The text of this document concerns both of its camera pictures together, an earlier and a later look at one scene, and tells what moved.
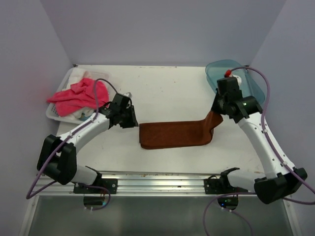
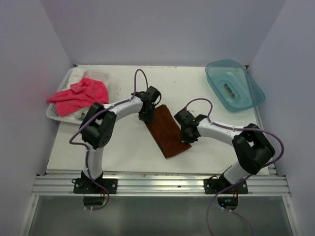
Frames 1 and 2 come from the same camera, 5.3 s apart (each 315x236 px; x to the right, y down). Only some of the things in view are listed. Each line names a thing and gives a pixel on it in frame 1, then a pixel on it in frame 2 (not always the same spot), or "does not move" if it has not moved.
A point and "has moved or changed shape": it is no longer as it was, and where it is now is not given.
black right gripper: [215, 108] to [185, 140]
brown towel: [157, 135] has moved or changed shape
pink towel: [80, 95] does not move
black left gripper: [133, 122] to [148, 118]
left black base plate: [111, 184] does not move
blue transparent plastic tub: [217, 69] does not move
